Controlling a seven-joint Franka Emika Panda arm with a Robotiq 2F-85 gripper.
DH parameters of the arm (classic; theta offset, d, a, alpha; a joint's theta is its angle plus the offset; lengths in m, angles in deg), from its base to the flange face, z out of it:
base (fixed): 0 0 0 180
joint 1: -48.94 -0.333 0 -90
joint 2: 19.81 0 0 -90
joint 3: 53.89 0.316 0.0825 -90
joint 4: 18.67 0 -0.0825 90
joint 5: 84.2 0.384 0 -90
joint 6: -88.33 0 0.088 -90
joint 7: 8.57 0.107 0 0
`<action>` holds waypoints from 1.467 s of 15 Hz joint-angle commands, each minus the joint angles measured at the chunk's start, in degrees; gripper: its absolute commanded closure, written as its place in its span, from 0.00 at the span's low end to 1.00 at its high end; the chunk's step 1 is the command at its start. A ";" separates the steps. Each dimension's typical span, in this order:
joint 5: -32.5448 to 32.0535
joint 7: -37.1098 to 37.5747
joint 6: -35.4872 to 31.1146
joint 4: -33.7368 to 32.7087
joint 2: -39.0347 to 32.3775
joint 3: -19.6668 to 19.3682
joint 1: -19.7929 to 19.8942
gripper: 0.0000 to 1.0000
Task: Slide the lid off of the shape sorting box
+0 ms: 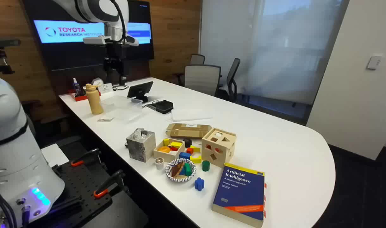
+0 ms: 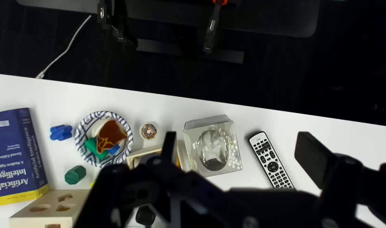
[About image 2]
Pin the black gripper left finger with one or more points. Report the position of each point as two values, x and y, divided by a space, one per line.
166 159

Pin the black clamp orange handle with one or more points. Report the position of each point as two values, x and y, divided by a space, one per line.
210 33

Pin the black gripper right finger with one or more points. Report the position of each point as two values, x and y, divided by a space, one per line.
314 157

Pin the blue hardcover textbook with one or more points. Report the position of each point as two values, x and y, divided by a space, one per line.
21 170

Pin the wooden shape sorting box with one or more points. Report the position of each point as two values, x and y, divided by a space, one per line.
56 209

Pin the green hexagon shape block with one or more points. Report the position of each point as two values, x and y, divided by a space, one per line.
75 175

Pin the black mounting table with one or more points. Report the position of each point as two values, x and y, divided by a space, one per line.
287 18

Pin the grey tv remote control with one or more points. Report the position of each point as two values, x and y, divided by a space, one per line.
270 162

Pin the tape roll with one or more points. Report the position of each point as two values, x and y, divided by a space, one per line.
148 132

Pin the blue patterned paper plate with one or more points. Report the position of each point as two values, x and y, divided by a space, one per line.
102 138

